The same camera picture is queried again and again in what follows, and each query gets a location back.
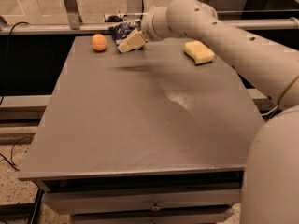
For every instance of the orange fruit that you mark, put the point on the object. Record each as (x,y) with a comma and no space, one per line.
(99,42)

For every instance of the metal drawer knob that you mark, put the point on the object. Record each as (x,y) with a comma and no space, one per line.
(155,207)

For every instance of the yellow sponge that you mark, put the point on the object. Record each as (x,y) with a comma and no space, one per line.
(199,52)

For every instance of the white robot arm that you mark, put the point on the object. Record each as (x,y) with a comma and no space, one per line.
(270,192)

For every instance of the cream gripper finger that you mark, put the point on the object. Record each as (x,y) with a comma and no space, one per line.
(134,40)

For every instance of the grey cabinet drawer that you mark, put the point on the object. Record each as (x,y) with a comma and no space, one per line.
(117,200)

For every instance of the blue potato chip bag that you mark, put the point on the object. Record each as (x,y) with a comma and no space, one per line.
(122,30)

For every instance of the white power strip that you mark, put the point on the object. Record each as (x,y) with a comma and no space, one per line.
(114,18)

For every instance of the metal railing frame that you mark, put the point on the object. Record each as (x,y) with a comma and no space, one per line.
(62,16)

